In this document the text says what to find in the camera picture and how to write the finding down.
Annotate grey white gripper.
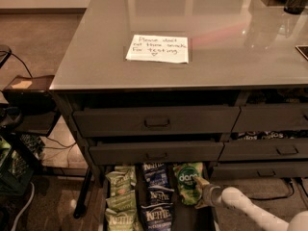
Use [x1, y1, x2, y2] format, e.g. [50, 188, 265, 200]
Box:
[193, 176, 222, 209]

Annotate green dang rice chip bag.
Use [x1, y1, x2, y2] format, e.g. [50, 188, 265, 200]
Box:
[173, 162, 203, 205]

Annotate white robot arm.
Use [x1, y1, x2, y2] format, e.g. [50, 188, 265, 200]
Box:
[192, 176, 308, 231]

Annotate middle left dark drawer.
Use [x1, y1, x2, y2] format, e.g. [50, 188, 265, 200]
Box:
[90, 141, 223, 165]

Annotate dark drawer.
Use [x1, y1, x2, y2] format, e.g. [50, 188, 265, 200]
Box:
[219, 139, 308, 162]
[90, 141, 223, 165]
[233, 103, 308, 132]
[211, 161, 308, 179]
[73, 106, 240, 138]

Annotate bottom right dark drawer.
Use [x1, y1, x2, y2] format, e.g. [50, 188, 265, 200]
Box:
[211, 161, 308, 179]

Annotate blue Kettle chip bag middle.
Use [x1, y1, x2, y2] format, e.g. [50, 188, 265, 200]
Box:
[148, 186, 174, 205]

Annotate blue kettle chip bag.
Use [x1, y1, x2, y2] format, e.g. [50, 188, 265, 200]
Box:
[141, 203, 173, 231]
[142, 163, 169, 187]
[148, 186, 174, 205]

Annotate blue Kettle chip bag back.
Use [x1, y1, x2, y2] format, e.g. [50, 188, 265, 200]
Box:
[142, 163, 169, 187]

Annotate blue Kettle chip bag front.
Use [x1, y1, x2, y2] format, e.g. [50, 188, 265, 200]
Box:
[141, 203, 173, 231]

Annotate middle right dark drawer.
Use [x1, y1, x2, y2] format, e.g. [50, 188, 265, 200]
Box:
[219, 139, 308, 162]

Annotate open bottom left drawer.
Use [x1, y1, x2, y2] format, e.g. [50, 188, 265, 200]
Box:
[97, 163, 221, 231]

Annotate green Kettle chip bag back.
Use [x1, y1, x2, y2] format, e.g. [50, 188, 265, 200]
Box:
[106, 166, 137, 197]

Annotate green kettle chip bag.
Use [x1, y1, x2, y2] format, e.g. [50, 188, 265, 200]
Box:
[106, 166, 137, 197]
[105, 209, 136, 231]
[106, 191, 137, 212]

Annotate green Kettle chip bag middle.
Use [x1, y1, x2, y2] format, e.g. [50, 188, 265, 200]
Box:
[106, 191, 137, 212]

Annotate dark snack bags in drawer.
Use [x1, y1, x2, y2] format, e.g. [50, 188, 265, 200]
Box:
[233, 130, 308, 141]

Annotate green Kettle chip bag front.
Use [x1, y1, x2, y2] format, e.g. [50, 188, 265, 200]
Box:
[105, 209, 136, 231]

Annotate top right dark drawer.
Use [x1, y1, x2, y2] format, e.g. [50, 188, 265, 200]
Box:
[233, 103, 308, 132]

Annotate top left dark drawer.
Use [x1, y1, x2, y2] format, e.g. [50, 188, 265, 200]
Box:
[73, 106, 240, 138]

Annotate white handwritten paper note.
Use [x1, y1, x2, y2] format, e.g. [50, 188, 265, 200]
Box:
[126, 35, 189, 64]

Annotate dark crate with green items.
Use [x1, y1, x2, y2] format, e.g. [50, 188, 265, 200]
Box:
[0, 135, 45, 195]

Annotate dark side table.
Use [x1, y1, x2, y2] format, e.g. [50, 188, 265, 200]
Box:
[3, 75, 61, 136]

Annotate black mesh cup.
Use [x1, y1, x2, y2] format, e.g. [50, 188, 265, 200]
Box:
[284, 0, 308, 14]

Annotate black floor cable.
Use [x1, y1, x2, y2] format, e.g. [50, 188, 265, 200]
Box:
[248, 177, 295, 201]

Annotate white floor cable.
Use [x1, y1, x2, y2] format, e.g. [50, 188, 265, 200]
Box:
[10, 181, 36, 231]

